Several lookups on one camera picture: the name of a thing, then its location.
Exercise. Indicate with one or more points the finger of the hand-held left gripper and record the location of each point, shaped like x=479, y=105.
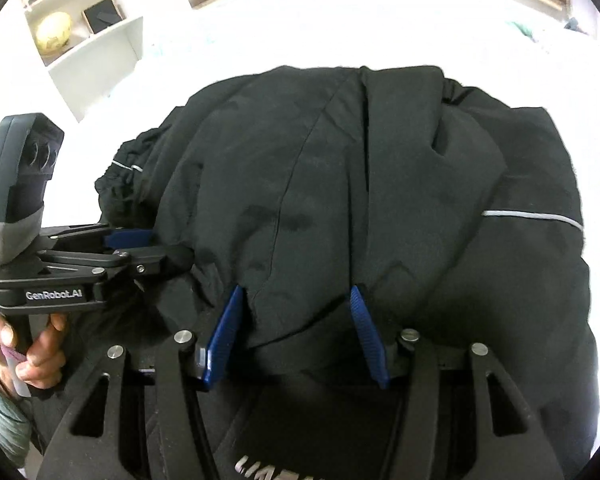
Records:
x=127, y=236
x=145, y=262

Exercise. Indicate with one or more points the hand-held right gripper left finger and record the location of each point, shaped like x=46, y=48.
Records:
x=222, y=335

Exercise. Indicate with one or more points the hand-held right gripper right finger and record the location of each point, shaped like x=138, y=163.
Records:
x=367, y=335

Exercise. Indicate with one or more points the black hooded jacket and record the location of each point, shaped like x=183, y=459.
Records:
x=330, y=185

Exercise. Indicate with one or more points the person's left forearm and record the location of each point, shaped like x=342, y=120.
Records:
x=0, y=420

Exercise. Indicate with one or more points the person's left hand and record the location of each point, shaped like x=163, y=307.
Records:
x=40, y=350

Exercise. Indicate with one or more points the white bookshelf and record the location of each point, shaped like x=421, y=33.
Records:
x=100, y=55

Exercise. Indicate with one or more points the yellow globe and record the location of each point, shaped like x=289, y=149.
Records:
x=53, y=32

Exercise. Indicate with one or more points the black picture frame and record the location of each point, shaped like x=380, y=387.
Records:
x=100, y=17

